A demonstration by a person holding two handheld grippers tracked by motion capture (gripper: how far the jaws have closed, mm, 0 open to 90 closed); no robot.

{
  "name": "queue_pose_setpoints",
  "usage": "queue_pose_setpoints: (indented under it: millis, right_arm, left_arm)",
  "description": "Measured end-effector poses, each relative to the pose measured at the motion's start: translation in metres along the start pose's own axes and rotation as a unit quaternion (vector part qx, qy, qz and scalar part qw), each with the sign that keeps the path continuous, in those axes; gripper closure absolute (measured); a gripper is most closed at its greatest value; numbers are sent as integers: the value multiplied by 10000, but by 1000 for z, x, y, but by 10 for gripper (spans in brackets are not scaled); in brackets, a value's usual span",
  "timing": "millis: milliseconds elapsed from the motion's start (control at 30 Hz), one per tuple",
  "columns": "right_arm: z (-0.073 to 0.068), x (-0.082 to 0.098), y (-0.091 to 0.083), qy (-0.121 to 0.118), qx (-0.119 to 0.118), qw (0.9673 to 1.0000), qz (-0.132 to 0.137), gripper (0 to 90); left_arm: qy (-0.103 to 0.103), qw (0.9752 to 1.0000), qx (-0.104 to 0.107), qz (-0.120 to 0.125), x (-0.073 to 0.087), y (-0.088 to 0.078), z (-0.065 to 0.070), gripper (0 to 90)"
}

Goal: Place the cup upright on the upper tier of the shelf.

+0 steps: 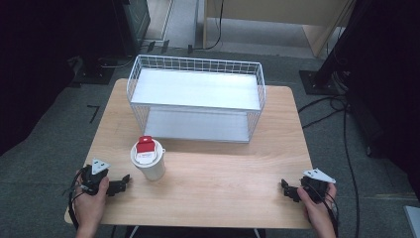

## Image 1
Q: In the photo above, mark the white cup with red lid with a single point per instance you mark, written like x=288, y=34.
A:
x=152, y=168

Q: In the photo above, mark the dark equipment box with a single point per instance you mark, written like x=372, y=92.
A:
x=135, y=23

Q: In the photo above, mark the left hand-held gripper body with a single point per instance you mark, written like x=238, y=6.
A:
x=94, y=177

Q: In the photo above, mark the person's left hand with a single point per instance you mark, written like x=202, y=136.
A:
x=89, y=206

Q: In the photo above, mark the light wooden furniture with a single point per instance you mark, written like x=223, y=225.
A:
x=280, y=10

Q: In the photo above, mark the dark curtain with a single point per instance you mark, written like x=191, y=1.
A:
x=389, y=82
x=33, y=66

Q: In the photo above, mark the pale grey flat object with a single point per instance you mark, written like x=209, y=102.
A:
x=413, y=221

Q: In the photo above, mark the person's right hand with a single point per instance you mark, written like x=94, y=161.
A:
x=315, y=211

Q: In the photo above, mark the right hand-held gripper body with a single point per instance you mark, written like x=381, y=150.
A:
x=317, y=185

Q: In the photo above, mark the black stand base plate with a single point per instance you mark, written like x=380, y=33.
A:
x=318, y=84
x=94, y=74

